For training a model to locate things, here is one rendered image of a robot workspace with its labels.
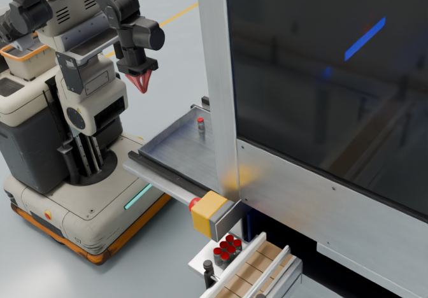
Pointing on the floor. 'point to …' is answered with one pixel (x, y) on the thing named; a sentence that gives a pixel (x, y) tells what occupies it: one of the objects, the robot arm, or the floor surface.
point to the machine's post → (221, 88)
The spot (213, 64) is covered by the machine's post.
